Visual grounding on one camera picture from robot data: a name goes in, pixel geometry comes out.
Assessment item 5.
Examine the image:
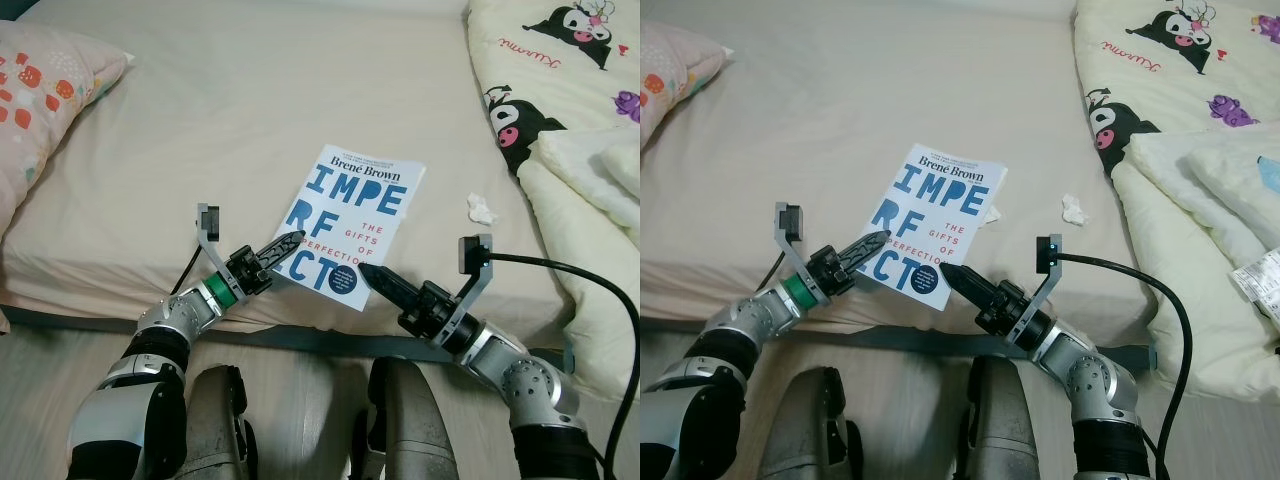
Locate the white book with blue letters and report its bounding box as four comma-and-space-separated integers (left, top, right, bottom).
862, 143, 1009, 312
272, 145, 427, 312

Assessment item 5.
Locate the pink patterned pillow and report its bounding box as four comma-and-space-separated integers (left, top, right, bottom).
640, 22, 730, 151
0, 20, 133, 233

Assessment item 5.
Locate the robot right leg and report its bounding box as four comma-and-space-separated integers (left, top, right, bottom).
955, 355, 1043, 480
365, 357, 458, 480

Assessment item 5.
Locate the cream bed mattress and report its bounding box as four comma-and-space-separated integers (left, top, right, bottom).
640, 0, 1161, 336
0, 0, 566, 336

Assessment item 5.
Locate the folded white fleece blanket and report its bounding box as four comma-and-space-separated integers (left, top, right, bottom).
1128, 125, 1280, 273
535, 125, 641, 233

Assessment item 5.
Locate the clear printed plastic wrapper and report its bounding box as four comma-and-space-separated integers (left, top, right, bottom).
1230, 250, 1280, 323

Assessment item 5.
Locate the cream cartoon print blanket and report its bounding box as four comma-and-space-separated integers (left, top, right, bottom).
465, 0, 641, 403
1075, 0, 1280, 403

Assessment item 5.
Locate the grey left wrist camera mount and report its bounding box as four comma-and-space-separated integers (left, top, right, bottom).
775, 202, 831, 303
196, 203, 251, 303

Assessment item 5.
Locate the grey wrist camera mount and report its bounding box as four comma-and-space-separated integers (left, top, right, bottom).
196, 203, 251, 303
1010, 235, 1063, 347
435, 234, 494, 351
775, 202, 831, 303

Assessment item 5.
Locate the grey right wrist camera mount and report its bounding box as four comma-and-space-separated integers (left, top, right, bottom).
1010, 235, 1063, 347
435, 234, 494, 351

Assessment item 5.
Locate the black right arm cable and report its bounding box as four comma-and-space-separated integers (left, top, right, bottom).
490, 252, 641, 480
1060, 252, 1197, 480

